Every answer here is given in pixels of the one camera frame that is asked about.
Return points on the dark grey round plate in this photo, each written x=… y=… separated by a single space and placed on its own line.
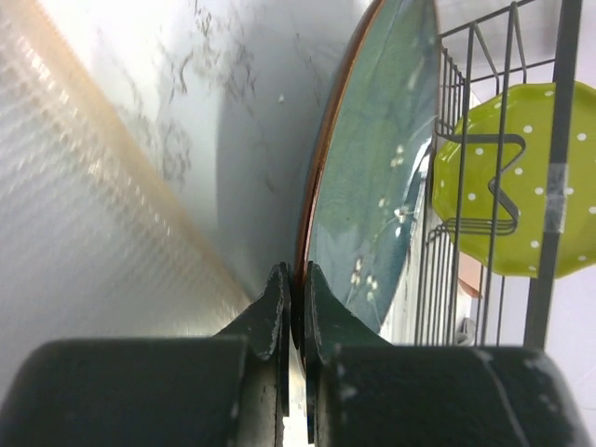
x=364 y=180

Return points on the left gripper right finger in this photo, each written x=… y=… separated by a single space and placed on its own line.
x=363 y=391

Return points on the green polka dot plate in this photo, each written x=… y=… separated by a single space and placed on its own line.
x=504 y=185

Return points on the black wire dish rack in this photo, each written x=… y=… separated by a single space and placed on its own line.
x=517 y=42

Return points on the clear plastic mesh sheet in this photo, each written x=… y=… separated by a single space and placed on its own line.
x=92 y=241

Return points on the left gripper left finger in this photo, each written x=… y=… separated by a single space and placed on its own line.
x=230 y=389

